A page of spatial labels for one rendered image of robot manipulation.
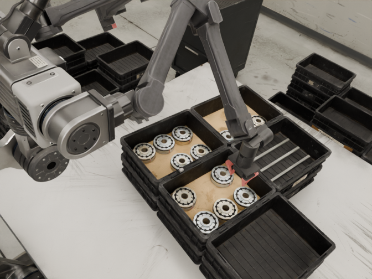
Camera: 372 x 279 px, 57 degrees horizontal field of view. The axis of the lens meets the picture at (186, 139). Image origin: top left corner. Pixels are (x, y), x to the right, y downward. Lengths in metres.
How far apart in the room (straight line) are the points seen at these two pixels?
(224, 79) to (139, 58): 1.80
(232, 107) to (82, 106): 0.49
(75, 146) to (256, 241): 0.87
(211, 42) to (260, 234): 0.78
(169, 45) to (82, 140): 0.37
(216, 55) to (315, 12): 3.67
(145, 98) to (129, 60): 1.94
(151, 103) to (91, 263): 0.80
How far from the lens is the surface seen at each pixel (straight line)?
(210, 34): 1.13
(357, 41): 4.61
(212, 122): 1.83
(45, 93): 0.86
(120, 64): 2.78
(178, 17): 1.07
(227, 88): 1.12
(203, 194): 1.52
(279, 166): 1.72
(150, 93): 0.91
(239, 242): 1.43
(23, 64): 0.96
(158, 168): 1.58
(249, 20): 3.24
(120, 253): 1.50
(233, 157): 1.23
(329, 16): 4.67
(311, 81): 2.96
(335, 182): 1.98
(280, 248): 1.47
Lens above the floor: 2.05
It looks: 46 degrees down
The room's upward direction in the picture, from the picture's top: 9 degrees clockwise
